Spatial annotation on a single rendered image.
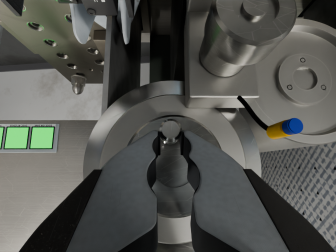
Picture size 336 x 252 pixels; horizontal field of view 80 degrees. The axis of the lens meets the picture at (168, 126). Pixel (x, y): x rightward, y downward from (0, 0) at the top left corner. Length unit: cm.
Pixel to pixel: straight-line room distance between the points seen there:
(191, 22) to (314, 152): 22
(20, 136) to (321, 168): 59
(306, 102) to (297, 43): 6
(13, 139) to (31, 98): 238
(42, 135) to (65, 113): 209
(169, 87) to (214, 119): 5
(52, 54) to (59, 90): 231
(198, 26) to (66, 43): 31
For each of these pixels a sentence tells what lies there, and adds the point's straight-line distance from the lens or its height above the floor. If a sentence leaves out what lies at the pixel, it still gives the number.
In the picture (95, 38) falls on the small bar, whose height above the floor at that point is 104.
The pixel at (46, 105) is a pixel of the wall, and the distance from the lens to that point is 283.
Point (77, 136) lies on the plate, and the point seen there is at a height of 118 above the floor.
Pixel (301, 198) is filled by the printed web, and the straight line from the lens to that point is 34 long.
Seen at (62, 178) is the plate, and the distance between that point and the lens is 55.
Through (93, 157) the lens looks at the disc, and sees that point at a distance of 18.
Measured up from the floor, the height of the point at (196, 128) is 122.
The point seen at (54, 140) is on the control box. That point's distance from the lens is 56.
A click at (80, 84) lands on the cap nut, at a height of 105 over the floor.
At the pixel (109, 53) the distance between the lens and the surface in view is 21.
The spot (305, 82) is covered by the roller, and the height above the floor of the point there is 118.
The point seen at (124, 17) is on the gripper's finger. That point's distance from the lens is 19.
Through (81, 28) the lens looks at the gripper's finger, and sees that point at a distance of 21.
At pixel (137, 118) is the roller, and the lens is 17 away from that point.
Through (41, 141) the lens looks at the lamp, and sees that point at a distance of 57.
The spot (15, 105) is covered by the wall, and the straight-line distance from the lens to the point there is 309.
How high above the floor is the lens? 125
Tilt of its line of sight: 11 degrees down
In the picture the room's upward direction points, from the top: 180 degrees clockwise
